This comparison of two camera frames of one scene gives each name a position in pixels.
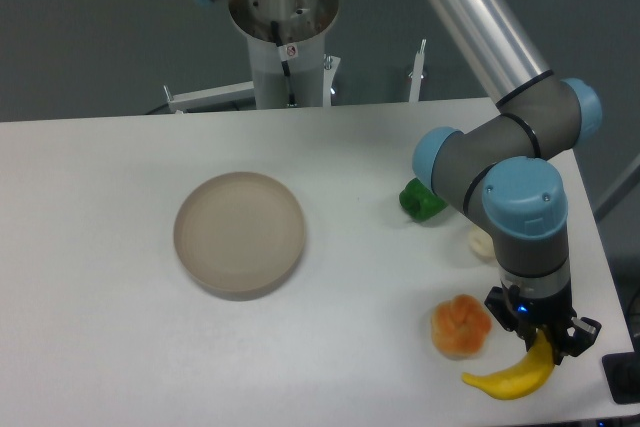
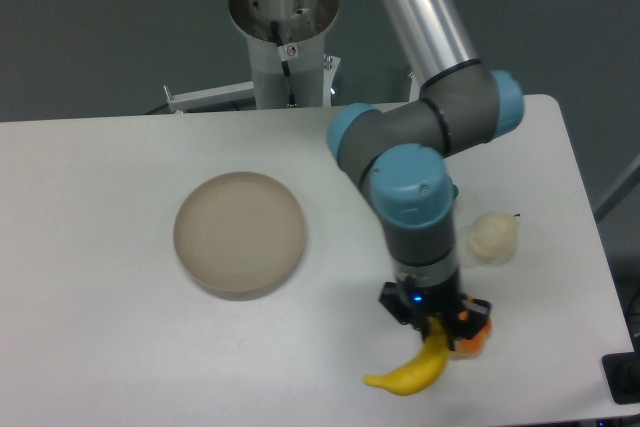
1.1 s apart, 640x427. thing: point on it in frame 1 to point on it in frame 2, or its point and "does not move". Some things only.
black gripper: x=552 y=312 to x=436 y=291
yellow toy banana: x=521 y=379 to x=419 y=371
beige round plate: x=239 y=235 does not move
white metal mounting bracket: x=231 y=93 does not move
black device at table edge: x=622 y=375 does not move
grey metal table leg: x=627 y=178 does not move
